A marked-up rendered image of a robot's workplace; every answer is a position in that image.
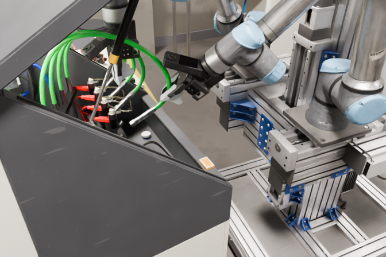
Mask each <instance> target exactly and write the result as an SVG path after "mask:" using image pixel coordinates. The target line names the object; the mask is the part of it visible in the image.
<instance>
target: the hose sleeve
mask: <svg viewBox="0 0 386 257"><path fill-rule="evenodd" d="M156 111H157V110H155V108H154V106H153V107H151V108H150V109H148V110H147V111H145V112H144V113H142V114H141V115H139V116H138V117H136V118H135V119H134V122H135V123H136V124H137V123H139V122H141V121H142V120H144V119H145V118H147V117H148V116H150V115H152V114H153V113H154V112H156Z"/></svg>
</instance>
